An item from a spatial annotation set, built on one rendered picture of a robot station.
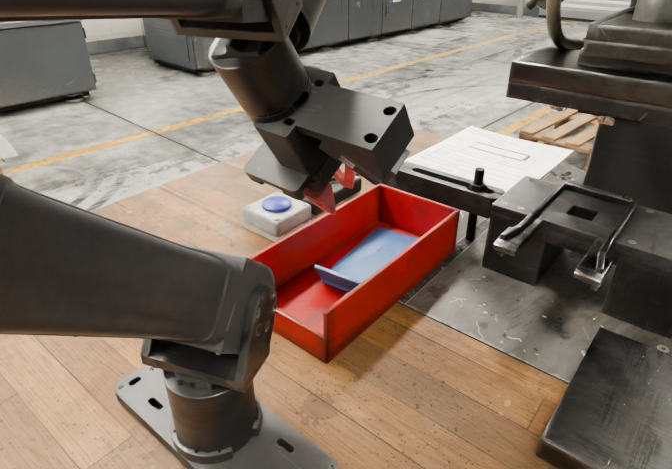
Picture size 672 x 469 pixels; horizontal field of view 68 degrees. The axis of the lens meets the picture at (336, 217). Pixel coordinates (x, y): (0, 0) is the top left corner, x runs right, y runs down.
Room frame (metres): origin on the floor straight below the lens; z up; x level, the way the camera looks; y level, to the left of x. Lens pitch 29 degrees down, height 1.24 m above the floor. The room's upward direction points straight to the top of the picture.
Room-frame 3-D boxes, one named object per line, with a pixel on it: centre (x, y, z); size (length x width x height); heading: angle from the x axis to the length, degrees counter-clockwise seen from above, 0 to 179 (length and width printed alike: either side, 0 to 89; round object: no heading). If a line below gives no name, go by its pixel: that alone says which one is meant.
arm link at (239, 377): (0.28, 0.09, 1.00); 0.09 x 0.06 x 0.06; 71
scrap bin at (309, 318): (0.47, -0.02, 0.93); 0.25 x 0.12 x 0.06; 141
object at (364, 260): (0.50, -0.05, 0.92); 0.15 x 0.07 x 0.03; 147
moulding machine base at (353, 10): (7.51, -0.10, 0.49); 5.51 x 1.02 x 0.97; 137
